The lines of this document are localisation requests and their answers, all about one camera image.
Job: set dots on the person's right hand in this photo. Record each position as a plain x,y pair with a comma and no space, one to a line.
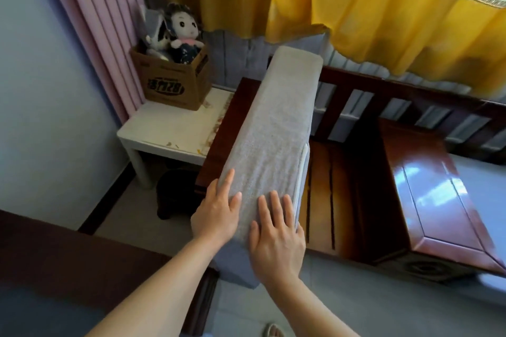
276,254

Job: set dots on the person's left hand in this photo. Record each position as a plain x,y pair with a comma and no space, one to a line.
215,218

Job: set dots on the long dark wooden sofa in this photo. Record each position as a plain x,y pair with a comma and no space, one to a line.
79,254

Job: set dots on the dark wooden sofa with console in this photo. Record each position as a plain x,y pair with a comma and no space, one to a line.
415,190

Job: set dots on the person's left forearm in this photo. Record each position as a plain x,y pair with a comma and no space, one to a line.
158,293

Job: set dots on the dark brown low stool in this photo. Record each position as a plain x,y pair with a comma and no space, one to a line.
178,194

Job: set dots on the white ruffled sandal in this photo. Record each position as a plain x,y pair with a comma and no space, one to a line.
273,330

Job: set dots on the white side table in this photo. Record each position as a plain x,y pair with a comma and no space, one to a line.
170,127

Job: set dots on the brown box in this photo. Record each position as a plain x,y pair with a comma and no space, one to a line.
170,84

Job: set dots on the white radiator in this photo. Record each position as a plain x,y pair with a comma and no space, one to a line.
237,60

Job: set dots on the plush doll toys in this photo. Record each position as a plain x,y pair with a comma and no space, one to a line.
186,28

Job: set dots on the grey white plush cat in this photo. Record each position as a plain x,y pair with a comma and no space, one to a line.
156,32

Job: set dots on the pink curtain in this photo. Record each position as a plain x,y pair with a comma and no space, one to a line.
99,13

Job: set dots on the yellow patterned curtain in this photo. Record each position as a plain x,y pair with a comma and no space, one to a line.
355,5

